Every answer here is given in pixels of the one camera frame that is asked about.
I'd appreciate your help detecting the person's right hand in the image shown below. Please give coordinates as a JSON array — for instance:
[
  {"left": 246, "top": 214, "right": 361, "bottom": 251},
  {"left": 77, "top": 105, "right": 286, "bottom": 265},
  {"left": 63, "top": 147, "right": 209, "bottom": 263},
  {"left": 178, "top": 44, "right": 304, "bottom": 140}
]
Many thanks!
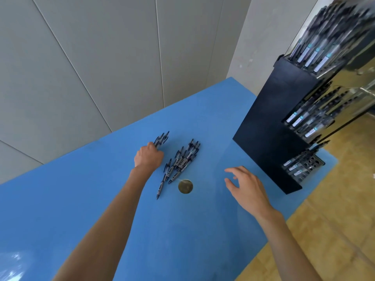
[{"left": 224, "top": 165, "right": 283, "bottom": 221}]

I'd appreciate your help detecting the person's left hand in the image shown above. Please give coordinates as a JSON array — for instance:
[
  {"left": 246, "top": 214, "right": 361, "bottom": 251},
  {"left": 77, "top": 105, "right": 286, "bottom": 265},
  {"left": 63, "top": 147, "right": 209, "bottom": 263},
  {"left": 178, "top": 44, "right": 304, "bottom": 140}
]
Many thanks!
[{"left": 134, "top": 142, "right": 164, "bottom": 174}]

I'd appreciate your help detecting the pile of black pens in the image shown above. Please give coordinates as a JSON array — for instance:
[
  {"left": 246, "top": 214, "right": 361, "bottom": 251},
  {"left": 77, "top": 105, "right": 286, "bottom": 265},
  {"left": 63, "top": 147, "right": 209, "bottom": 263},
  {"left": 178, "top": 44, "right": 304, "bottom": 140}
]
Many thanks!
[{"left": 156, "top": 139, "right": 201, "bottom": 200}]

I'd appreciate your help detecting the row of black pens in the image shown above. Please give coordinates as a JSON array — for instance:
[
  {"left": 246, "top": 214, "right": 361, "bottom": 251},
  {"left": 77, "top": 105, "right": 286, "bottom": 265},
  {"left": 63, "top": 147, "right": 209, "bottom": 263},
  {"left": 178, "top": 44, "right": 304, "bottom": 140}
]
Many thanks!
[
  {"left": 282, "top": 82, "right": 359, "bottom": 141},
  {"left": 288, "top": 1, "right": 375, "bottom": 75},
  {"left": 282, "top": 140, "right": 330, "bottom": 183}
]

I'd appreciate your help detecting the black tiered pen display stand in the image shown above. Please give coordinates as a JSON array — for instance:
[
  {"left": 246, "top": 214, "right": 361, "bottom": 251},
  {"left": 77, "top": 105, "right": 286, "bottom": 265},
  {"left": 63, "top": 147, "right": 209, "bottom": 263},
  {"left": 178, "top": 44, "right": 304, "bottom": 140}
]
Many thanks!
[{"left": 233, "top": 55, "right": 349, "bottom": 195}]

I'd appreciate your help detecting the person's right forearm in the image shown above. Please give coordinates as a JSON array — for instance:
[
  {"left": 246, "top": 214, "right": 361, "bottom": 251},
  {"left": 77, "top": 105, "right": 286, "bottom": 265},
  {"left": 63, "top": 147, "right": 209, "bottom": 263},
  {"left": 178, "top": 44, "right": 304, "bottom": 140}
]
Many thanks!
[{"left": 259, "top": 212, "right": 323, "bottom": 281}]

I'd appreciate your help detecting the person's left forearm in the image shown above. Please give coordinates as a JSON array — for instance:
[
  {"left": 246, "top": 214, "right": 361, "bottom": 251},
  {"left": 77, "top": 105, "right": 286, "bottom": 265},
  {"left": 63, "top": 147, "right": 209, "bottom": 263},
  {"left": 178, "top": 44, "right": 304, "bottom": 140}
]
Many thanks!
[{"left": 52, "top": 168, "right": 153, "bottom": 281}]

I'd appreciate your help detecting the small round brown disc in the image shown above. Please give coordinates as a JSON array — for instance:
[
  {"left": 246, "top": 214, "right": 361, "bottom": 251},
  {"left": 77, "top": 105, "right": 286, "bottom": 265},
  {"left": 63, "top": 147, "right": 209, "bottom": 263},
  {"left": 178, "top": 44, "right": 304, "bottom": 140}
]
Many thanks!
[{"left": 178, "top": 179, "right": 194, "bottom": 194}]

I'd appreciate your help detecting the blue table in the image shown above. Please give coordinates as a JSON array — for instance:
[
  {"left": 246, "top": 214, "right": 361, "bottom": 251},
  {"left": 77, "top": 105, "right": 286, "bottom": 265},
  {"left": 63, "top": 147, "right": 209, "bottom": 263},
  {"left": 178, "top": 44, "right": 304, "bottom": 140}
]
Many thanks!
[{"left": 0, "top": 77, "right": 339, "bottom": 281}]

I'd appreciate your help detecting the steel framed glass partition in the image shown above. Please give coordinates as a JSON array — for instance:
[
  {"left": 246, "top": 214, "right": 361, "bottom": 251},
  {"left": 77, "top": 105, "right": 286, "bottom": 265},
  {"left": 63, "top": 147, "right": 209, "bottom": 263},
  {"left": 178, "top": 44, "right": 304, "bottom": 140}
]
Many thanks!
[{"left": 286, "top": 0, "right": 375, "bottom": 149}]

